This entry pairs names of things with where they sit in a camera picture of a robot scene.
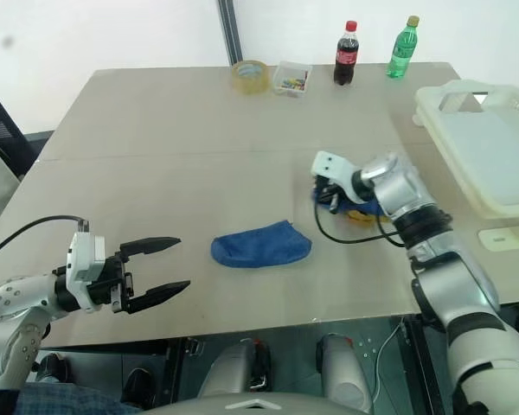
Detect black shoe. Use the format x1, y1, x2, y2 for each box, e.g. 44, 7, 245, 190
36, 351, 75, 385
121, 367, 156, 408

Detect thin white cable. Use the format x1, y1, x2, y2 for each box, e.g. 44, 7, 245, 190
374, 319, 407, 407

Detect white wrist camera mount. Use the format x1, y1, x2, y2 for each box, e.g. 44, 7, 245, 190
66, 219, 108, 313
310, 150, 359, 204

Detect white plastic base piece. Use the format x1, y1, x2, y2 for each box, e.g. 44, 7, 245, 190
477, 214, 519, 252

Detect dark vertical window post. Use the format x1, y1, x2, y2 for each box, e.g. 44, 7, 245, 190
217, 0, 244, 67

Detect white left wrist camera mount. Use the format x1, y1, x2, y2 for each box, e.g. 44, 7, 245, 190
66, 219, 108, 313

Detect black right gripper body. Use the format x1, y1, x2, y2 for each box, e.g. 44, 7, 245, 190
312, 174, 352, 215

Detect blue sock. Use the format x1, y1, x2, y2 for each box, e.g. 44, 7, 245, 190
310, 183, 384, 218
210, 220, 313, 270

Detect grey rounded robot leg cover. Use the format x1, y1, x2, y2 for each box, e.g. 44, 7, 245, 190
197, 338, 272, 399
315, 333, 374, 402

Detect green plastic bottle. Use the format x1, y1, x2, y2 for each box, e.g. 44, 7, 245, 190
385, 15, 421, 80

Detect cola bottle with red cap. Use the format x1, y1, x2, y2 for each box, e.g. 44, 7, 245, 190
333, 19, 361, 86

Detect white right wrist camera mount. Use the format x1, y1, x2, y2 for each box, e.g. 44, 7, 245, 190
310, 150, 359, 204

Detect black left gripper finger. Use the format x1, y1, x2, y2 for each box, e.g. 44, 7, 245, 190
119, 236, 183, 261
125, 280, 192, 315

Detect clear box of coloured pins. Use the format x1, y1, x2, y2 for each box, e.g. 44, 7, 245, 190
271, 61, 314, 97

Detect clear adhesive tape roll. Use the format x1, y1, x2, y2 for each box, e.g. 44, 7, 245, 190
231, 60, 272, 95

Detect yellow sock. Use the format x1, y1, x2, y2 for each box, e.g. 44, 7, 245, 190
347, 208, 389, 229

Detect white plastic basket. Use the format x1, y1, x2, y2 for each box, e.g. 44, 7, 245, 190
412, 79, 519, 219

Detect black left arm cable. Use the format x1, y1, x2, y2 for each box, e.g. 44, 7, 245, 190
0, 214, 90, 267

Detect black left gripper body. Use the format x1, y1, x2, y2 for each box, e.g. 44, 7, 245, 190
86, 252, 135, 315

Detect grey robot torso top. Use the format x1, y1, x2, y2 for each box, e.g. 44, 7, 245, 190
144, 390, 375, 415

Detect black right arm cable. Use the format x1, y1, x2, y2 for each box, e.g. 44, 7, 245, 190
312, 200, 410, 249

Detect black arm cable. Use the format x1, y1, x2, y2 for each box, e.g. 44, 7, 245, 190
312, 200, 410, 249
0, 214, 90, 267

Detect blue plaid trousers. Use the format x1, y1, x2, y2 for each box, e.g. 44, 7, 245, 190
13, 381, 129, 415

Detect black chair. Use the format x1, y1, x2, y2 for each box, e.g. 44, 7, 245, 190
0, 80, 40, 179

